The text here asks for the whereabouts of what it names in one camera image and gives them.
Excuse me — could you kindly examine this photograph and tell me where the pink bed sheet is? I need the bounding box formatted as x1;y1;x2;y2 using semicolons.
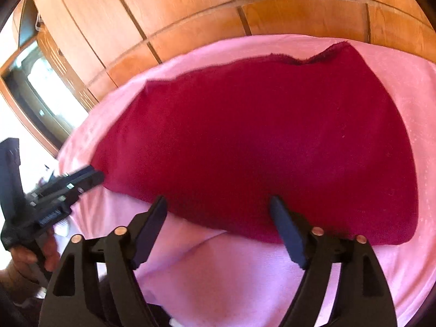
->
56;34;436;327

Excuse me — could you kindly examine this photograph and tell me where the person's left hand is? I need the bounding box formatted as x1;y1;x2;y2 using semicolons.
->
7;228;60;283

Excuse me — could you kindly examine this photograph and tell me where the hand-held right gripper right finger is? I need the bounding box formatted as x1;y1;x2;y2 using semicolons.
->
269;195;397;327

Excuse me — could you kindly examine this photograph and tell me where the wood framed window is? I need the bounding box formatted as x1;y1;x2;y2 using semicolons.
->
0;37;98;159

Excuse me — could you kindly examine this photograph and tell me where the dark red garment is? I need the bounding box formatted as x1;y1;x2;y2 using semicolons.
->
90;41;419;246

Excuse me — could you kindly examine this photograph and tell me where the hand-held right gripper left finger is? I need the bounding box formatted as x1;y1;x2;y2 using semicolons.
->
39;196;168;327

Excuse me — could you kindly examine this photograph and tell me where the wooden wardrobe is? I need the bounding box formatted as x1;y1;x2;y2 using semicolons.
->
31;0;436;110

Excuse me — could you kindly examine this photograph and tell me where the person's left forearm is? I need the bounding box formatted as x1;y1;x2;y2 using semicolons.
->
0;267;45;327

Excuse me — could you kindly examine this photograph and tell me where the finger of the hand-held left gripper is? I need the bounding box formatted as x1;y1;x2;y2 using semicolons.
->
58;172;105;205
41;165;98;191

